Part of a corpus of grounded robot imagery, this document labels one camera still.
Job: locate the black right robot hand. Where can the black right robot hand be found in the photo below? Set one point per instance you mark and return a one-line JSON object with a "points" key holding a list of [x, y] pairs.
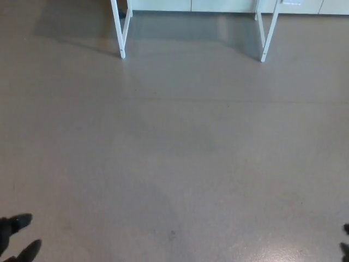
{"points": [[346, 247]]}

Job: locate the small black floor object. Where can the small black floor object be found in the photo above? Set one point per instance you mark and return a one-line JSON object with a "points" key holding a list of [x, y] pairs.
{"points": [[121, 13]]}

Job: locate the white desk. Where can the white desk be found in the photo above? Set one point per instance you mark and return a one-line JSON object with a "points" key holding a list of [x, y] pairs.
{"points": [[121, 41]]}

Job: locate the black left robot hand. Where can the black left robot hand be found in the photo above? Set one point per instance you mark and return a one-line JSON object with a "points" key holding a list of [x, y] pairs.
{"points": [[13, 223]]}

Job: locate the white cabinet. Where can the white cabinet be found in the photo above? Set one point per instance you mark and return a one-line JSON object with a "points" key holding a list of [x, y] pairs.
{"points": [[218, 5]]}

